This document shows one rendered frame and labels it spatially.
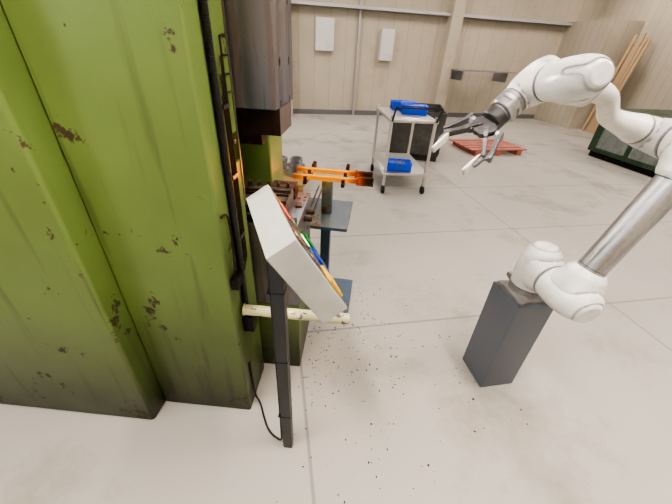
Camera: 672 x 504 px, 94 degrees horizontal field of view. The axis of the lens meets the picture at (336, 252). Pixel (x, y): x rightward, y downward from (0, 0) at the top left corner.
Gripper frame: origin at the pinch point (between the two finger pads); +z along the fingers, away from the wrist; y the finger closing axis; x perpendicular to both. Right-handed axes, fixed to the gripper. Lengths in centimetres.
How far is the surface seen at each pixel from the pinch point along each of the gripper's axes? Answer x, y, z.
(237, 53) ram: -41, -56, 28
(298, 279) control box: -32, 15, 55
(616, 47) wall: 706, -309, -719
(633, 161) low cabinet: 542, -52, -385
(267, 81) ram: -32, -49, 27
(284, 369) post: 9, 14, 91
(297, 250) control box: -37, 12, 50
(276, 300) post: -14, 4, 70
